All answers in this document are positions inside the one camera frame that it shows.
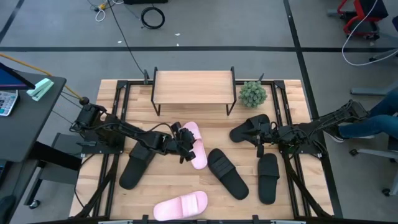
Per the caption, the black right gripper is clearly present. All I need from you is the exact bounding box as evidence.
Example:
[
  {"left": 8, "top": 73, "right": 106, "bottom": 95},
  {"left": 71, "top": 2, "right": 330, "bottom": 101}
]
[{"left": 248, "top": 121, "right": 282, "bottom": 158}]

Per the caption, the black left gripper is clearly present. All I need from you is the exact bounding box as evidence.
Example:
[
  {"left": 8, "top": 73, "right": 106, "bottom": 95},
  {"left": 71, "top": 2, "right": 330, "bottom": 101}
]
[{"left": 167, "top": 121, "right": 198, "bottom": 165}]

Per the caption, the black slide sandal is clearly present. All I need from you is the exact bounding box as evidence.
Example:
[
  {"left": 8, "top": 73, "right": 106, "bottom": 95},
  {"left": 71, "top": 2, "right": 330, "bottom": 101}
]
[
  {"left": 229, "top": 113, "right": 271, "bottom": 144},
  {"left": 207, "top": 148, "right": 250, "bottom": 200},
  {"left": 257, "top": 152, "right": 280, "bottom": 205},
  {"left": 119, "top": 141, "right": 156, "bottom": 190}
]

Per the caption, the pink slide sandal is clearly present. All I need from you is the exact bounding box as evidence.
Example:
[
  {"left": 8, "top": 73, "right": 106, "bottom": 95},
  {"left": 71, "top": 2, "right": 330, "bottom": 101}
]
[
  {"left": 181, "top": 121, "right": 208, "bottom": 170},
  {"left": 152, "top": 190, "right": 208, "bottom": 222}
]

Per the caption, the wooden shelf with black legs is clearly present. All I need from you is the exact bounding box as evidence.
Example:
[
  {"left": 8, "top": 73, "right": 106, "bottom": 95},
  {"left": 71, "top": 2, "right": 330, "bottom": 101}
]
[{"left": 150, "top": 66, "right": 238, "bottom": 116}]

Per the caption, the green artificial plant ball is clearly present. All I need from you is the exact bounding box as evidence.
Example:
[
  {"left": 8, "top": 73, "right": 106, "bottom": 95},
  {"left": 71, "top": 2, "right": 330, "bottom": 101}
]
[{"left": 238, "top": 80, "right": 268, "bottom": 109}]

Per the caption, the person's shoe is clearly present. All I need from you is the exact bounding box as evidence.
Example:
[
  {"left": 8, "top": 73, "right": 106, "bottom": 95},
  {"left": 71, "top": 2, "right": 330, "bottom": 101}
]
[{"left": 323, "top": 123, "right": 346, "bottom": 143}]

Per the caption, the person's leg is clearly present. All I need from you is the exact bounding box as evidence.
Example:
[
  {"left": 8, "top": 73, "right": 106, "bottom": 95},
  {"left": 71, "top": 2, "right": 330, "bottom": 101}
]
[
  {"left": 368, "top": 91, "right": 398, "bottom": 121},
  {"left": 338, "top": 114, "right": 398, "bottom": 140}
]

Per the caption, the grey office chair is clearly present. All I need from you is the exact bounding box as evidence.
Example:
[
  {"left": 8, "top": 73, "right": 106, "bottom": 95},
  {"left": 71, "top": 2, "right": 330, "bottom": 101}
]
[{"left": 349, "top": 135, "right": 398, "bottom": 197}]

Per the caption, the grey table foot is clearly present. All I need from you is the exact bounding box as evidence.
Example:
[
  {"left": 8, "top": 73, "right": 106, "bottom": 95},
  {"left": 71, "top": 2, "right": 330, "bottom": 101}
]
[{"left": 350, "top": 83, "right": 398, "bottom": 96}]

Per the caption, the black box on floor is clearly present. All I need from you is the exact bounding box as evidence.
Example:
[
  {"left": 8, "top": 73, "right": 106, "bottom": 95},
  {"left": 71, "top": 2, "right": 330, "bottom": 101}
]
[{"left": 123, "top": 0, "right": 169, "bottom": 5}]

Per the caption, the grey furniture leg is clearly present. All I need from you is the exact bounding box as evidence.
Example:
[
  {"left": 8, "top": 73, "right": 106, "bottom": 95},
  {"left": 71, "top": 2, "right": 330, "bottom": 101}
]
[{"left": 369, "top": 48, "right": 398, "bottom": 62}]

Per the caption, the red and black cart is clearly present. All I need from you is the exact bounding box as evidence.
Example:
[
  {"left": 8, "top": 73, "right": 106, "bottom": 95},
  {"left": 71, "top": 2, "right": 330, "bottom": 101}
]
[{"left": 326, "top": 0, "right": 389, "bottom": 40}]

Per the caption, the mint green stapler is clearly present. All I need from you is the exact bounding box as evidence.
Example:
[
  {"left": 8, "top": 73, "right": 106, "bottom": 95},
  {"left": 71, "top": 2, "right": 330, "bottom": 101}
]
[{"left": 26, "top": 78, "right": 55, "bottom": 102}]

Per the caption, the black side desk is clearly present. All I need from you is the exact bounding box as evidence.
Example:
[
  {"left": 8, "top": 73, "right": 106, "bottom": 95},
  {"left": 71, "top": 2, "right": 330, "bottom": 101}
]
[{"left": 0, "top": 71, "right": 83, "bottom": 224}]

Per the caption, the grey desk calculator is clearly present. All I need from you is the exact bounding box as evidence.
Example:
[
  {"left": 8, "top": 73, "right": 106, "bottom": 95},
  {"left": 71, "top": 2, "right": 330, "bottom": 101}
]
[{"left": 0, "top": 90, "right": 19, "bottom": 117}]

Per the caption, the dark tablet screen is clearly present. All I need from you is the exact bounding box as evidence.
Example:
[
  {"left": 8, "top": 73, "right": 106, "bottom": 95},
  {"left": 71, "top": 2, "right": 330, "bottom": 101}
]
[{"left": 0, "top": 62, "right": 36, "bottom": 91}]

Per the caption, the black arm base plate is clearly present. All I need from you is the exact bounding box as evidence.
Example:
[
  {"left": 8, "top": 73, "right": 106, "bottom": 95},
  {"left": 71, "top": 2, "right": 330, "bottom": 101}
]
[
  {"left": 80, "top": 129, "right": 125, "bottom": 156},
  {"left": 276, "top": 129, "right": 327, "bottom": 156}
]

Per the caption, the black aluminium table frame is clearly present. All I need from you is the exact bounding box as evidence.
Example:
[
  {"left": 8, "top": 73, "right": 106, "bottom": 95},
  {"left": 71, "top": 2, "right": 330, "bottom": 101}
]
[{"left": 70, "top": 79, "right": 335, "bottom": 224}]

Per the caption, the long black floor cable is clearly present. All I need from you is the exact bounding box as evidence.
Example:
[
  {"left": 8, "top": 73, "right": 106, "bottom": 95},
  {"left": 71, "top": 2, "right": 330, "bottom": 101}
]
[{"left": 107, "top": 0, "right": 147, "bottom": 77}]

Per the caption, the long white floor cable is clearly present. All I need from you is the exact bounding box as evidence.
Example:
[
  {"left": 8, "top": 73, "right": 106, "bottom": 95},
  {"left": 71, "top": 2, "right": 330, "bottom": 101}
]
[{"left": 341, "top": 0, "right": 398, "bottom": 67}]

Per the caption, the coiled black cable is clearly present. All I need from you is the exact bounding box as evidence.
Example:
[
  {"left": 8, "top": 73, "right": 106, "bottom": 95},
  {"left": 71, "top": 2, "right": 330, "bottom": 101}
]
[{"left": 141, "top": 6, "right": 166, "bottom": 30}]

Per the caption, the short white cable loop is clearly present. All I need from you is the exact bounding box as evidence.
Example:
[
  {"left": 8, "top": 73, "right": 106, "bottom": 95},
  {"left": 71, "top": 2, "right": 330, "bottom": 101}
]
[{"left": 95, "top": 8, "right": 107, "bottom": 23}]

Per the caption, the yellow cable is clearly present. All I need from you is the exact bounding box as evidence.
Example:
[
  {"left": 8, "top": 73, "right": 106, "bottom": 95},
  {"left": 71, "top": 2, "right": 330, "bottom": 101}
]
[{"left": 0, "top": 52, "right": 83, "bottom": 100}]

